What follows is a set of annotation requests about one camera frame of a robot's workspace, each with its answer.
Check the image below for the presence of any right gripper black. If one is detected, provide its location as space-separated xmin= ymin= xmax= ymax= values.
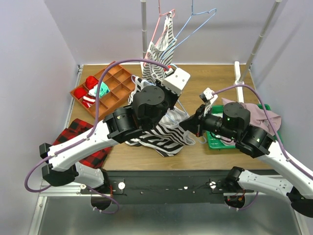
xmin=179 ymin=103 xmax=238 ymax=140

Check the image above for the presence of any wide-striped black white tank top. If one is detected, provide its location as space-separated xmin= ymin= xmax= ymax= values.
xmin=124 ymin=75 xmax=196 ymax=158

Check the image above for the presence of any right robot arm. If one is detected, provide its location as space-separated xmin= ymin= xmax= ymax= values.
xmin=179 ymin=102 xmax=313 ymax=217

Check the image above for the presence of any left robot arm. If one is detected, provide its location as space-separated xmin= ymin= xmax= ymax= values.
xmin=42 ymin=83 xmax=183 ymax=193

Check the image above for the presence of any thin-striped tank top hanging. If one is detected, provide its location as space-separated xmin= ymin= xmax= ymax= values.
xmin=142 ymin=11 xmax=177 ymax=84

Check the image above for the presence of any white garment in bin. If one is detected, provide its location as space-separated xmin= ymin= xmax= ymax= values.
xmin=209 ymin=106 xmax=224 ymax=118

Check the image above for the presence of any green plastic bin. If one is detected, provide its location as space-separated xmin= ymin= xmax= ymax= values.
xmin=206 ymin=104 xmax=270 ymax=149

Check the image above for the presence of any brown compartment tray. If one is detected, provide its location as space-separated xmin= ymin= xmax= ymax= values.
xmin=70 ymin=65 xmax=135 ymax=120

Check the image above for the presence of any teal white sock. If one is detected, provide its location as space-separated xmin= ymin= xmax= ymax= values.
xmin=89 ymin=82 xmax=110 ymax=99

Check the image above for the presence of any red white striped sock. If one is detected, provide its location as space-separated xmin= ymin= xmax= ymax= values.
xmin=82 ymin=96 xmax=96 ymax=109

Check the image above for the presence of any red sock ball upper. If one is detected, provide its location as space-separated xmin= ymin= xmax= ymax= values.
xmin=85 ymin=76 xmax=98 ymax=90

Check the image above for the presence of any red sock ball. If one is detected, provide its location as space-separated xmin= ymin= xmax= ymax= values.
xmin=73 ymin=87 xmax=88 ymax=99
xmin=85 ymin=76 xmax=98 ymax=90

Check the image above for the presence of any mauve garment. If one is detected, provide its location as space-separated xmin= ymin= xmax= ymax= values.
xmin=221 ymin=97 xmax=282 ymax=136

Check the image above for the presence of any red sock ball lower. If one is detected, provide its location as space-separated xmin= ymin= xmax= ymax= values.
xmin=73 ymin=87 xmax=88 ymax=99

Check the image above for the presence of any red black plaid shirt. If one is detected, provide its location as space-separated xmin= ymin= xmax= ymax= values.
xmin=52 ymin=118 xmax=112 ymax=169

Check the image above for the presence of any left rack pole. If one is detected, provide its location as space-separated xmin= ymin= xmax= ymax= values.
xmin=140 ymin=0 xmax=148 ymax=58

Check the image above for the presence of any rack pole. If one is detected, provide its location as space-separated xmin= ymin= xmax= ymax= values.
xmin=140 ymin=0 xmax=148 ymax=58
xmin=237 ymin=0 xmax=282 ymax=84

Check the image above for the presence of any right rack pole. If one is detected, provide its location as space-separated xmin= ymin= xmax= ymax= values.
xmin=237 ymin=0 xmax=282 ymax=84

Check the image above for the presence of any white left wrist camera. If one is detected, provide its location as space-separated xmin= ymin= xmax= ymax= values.
xmin=161 ymin=68 xmax=191 ymax=96

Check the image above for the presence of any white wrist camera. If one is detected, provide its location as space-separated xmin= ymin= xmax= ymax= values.
xmin=199 ymin=88 xmax=218 ymax=109
xmin=161 ymin=68 xmax=191 ymax=96

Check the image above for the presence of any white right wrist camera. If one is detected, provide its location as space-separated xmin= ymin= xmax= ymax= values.
xmin=199 ymin=88 xmax=218 ymax=109

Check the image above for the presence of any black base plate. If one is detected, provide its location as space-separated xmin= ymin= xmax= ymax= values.
xmin=80 ymin=170 xmax=255 ymax=205

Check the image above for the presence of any pink wire hanger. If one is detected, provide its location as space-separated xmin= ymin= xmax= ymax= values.
xmin=143 ymin=0 xmax=176 ymax=67

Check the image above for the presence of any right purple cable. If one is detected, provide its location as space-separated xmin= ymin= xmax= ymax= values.
xmin=212 ymin=84 xmax=313 ymax=211

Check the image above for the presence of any purple cable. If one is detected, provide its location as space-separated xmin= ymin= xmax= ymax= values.
xmin=212 ymin=84 xmax=313 ymax=211
xmin=24 ymin=58 xmax=172 ymax=215

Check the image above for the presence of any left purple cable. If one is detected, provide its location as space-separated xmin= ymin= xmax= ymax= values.
xmin=24 ymin=58 xmax=172 ymax=215

